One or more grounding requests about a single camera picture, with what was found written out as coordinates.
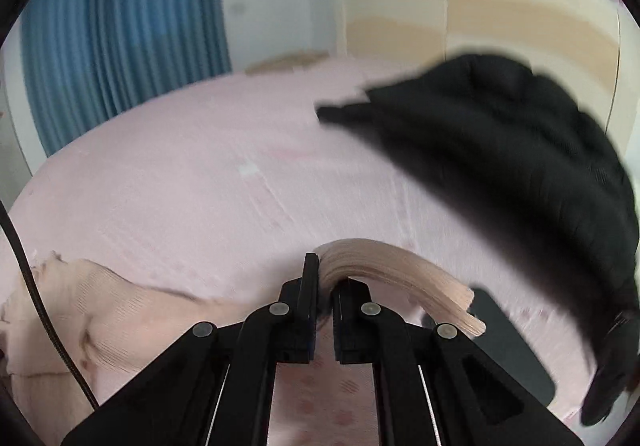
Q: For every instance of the black garment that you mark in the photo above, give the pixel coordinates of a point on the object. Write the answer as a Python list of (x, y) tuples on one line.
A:
[(514, 140)]

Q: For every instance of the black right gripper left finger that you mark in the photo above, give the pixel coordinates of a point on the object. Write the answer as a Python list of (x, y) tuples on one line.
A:
[(213, 386)]

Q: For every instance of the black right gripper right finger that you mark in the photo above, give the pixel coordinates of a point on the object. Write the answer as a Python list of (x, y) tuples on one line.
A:
[(435, 386)]

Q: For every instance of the beige ribbed knit sweater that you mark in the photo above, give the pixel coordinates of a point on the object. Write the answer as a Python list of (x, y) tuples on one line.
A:
[(107, 321)]

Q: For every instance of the wooden bedside table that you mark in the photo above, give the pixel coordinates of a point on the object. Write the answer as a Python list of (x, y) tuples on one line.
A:
[(289, 62)]

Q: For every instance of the blue pleated curtain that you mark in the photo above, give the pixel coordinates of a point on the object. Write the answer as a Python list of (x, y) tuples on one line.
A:
[(86, 61)]

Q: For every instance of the beige wooden headboard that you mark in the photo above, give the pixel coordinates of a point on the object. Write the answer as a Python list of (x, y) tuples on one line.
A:
[(576, 42)]

